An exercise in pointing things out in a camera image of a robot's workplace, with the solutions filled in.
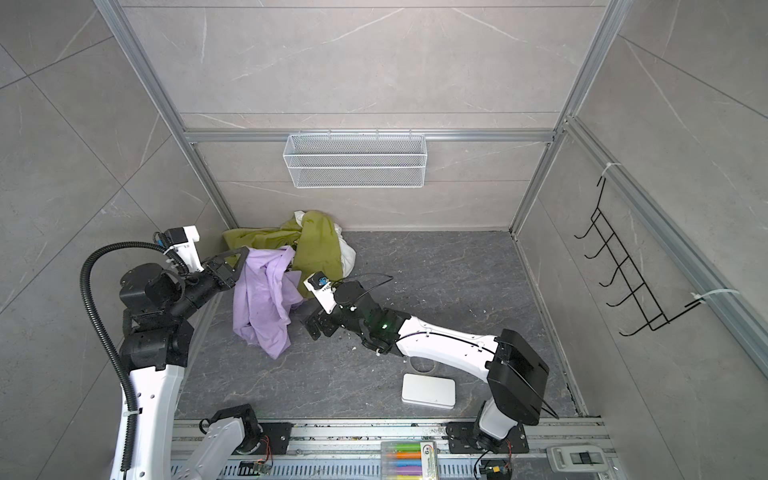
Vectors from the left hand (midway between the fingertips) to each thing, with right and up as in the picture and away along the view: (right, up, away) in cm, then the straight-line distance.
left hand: (246, 244), depth 62 cm
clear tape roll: (+40, -35, +24) cm, 58 cm away
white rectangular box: (+41, -39, +17) cm, 59 cm away
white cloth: (+15, -2, +45) cm, 47 cm away
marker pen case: (+35, -51, +7) cm, 62 cm away
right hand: (+11, -14, +11) cm, 21 cm away
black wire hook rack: (+84, -9, 0) cm, 84 cm away
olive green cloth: (+3, +4, +41) cm, 41 cm away
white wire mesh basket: (+17, +30, +39) cm, 52 cm away
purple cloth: (+2, -11, +7) cm, 13 cm away
